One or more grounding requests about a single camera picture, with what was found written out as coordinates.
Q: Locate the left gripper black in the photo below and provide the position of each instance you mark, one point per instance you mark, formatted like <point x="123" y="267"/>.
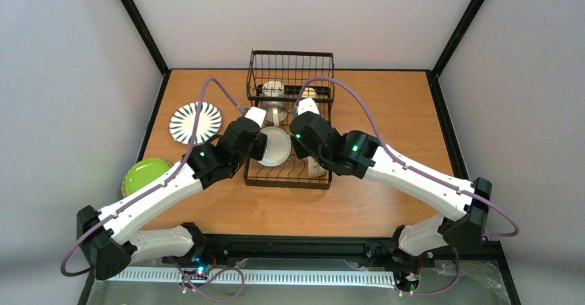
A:
<point x="255" y="145"/>

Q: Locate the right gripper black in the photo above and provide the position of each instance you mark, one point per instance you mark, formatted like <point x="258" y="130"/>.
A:
<point x="301" y="143"/>

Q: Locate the cream bowl floral pattern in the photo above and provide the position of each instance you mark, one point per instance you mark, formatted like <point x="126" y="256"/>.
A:
<point x="314" y="169"/>

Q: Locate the yellow mug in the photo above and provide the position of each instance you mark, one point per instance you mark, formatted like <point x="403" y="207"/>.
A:
<point x="309" y="92"/>

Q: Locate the white mug coral pattern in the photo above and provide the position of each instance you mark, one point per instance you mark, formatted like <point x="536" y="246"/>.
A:
<point x="275" y="110"/>

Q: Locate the black wire dish rack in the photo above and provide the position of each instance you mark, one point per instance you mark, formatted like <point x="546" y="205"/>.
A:
<point x="293" y="69"/>

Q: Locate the white bowl dark outside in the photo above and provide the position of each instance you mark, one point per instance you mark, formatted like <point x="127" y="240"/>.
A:
<point x="278" y="146"/>

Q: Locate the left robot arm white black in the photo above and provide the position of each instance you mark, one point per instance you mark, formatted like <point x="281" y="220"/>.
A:
<point x="198" y="170"/>

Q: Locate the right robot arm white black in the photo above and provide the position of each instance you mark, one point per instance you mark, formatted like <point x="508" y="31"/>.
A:
<point x="460" y="219"/>

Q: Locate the green plate woven rim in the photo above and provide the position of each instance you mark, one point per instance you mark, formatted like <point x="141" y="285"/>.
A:
<point x="142" y="173"/>

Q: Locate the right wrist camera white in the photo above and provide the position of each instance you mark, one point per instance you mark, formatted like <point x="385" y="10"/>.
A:
<point x="307" y="105"/>

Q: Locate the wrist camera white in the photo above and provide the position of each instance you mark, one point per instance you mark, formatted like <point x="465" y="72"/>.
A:
<point x="307" y="105"/>
<point x="258" y="115"/>

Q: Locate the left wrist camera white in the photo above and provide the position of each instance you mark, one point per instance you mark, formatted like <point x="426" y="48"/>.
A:
<point x="258" y="115"/>

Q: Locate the black front frame rail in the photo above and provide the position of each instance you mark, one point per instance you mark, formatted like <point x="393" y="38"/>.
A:
<point x="297" y="246"/>

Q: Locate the white slotted cable duct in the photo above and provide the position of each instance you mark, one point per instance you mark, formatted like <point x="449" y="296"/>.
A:
<point x="264" y="277"/>

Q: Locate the black corner frame post left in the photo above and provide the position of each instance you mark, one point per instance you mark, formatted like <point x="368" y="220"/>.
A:
<point x="140" y="25"/>

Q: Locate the black corner frame post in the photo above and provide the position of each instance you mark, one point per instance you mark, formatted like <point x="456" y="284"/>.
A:
<point x="455" y="39"/>
<point x="140" y="25"/>

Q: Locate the black corner frame post right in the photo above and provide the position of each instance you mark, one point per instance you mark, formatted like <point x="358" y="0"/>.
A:
<point x="455" y="39"/>

